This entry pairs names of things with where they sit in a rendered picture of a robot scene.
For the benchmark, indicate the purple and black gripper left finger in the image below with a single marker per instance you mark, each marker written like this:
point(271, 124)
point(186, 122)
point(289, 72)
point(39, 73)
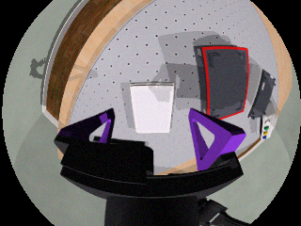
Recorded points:
point(82, 129)

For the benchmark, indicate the operator button panel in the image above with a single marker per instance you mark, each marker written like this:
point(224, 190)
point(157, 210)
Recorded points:
point(267, 122)

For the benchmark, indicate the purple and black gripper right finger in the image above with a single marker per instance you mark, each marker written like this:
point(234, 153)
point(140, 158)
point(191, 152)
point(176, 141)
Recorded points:
point(227, 138)

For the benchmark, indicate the white rectangular plate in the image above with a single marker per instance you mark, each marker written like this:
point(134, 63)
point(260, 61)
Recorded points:
point(152, 105)

